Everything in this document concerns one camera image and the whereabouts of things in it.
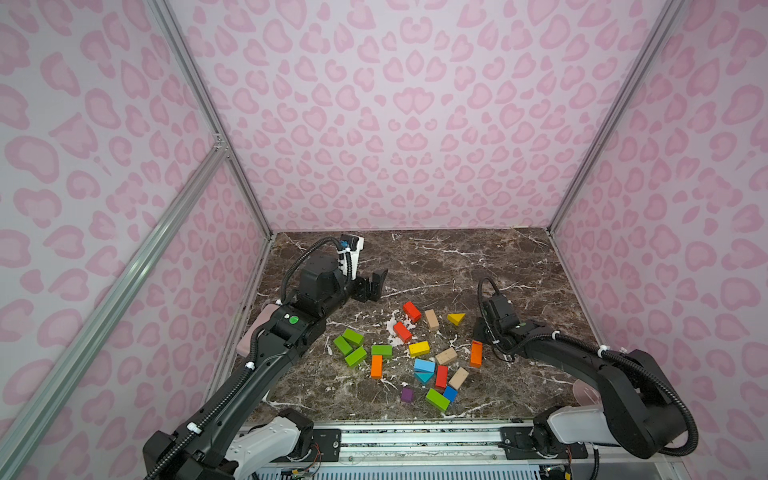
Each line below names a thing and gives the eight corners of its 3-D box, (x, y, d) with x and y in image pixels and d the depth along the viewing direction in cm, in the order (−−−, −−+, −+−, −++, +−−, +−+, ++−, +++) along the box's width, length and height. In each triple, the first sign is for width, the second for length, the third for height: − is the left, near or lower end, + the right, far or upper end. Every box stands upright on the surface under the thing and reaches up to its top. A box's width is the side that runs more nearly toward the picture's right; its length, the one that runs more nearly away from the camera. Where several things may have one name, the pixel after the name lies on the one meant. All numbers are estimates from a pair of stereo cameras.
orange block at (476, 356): (470, 366, 88) (471, 363, 85) (470, 343, 92) (472, 339, 90) (480, 368, 87) (482, 365, 85) (480, 345, 92) (482, 341, 90)
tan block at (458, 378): (447, 382, 85) (448, 380, 83) (457, 367, 87) (459, 364, 85) (458, 391, 83) (459, 389, 81) (468, 376, 86) (470, 373, 84)
